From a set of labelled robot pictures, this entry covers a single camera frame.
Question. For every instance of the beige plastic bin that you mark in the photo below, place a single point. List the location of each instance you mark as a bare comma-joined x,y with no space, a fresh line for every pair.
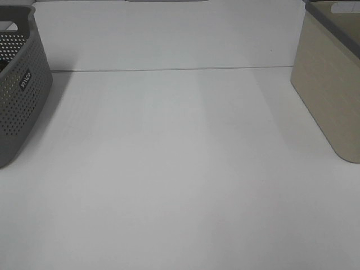
326,72

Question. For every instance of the grey perforated plastic basket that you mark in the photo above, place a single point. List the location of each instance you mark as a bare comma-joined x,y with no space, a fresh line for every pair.
26,79

